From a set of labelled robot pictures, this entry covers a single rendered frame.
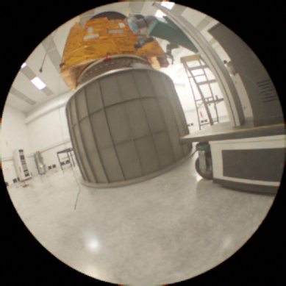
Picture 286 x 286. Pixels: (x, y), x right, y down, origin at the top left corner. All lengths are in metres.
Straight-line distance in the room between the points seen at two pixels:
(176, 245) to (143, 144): 0.84
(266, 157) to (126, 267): 0.63
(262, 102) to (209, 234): 0.54
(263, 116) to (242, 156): 0.20
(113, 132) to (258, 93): 1.06
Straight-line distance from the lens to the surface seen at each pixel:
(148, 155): 0.98
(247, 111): 3.68
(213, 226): 0.48
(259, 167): 0.50
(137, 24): 1.10
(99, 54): 1.90
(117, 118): 0.98
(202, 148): 0.64
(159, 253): 0.44
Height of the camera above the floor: 0.40
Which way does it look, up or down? 4 degrees down
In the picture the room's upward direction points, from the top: 16 degrees counter-clockwise
